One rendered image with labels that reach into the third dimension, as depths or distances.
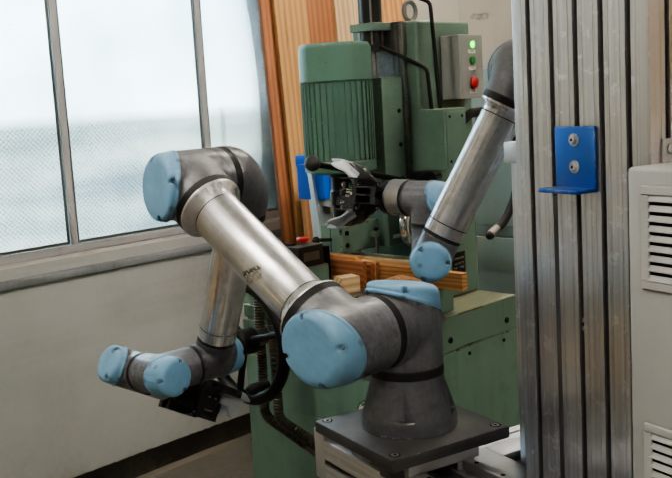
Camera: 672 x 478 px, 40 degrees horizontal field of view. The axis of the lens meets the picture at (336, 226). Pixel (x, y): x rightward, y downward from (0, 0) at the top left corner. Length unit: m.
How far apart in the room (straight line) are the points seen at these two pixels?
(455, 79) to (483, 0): 2.39
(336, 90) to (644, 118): 1.09
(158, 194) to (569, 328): 0.69
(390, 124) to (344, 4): 1.76
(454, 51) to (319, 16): 1.61
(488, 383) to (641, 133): 1.32
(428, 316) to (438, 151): 0.93
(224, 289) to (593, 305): 0.72
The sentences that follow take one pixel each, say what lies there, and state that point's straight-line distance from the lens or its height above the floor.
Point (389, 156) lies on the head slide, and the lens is 2.31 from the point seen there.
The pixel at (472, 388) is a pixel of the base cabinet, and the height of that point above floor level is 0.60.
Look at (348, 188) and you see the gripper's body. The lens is 1.96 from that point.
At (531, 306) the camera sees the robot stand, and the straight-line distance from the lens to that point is 1.42.
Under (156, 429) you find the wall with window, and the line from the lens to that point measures 3.61.
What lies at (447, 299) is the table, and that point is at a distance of 2.15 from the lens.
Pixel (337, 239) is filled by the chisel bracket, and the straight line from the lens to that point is 2.25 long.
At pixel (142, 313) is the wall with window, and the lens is 3.48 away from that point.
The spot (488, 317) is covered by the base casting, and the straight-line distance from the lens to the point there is 2.42.
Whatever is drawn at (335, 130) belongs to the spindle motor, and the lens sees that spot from 2.20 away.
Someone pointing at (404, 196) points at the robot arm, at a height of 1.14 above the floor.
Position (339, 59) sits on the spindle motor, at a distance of 2.19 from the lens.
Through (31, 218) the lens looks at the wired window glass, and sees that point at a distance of 3.30.
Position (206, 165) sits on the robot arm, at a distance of 1.56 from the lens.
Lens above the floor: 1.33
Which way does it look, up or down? 8 degrees down
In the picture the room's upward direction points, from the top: 3 degrees counter-clockwise
